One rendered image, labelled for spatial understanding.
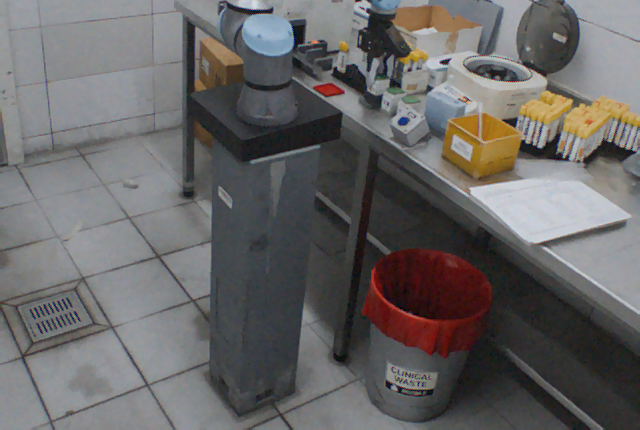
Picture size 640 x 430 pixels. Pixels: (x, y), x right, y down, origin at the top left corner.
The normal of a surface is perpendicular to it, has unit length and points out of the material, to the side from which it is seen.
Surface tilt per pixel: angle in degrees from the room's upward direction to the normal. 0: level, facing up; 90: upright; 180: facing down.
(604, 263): 0
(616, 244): 0
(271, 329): 90
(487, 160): 90
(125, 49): 90
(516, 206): 0
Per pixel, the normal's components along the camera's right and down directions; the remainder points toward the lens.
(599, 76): -0.82, 0.22
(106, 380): 0.09, -0.85
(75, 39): 0.56, 0.47
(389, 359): -0.66, 0.39
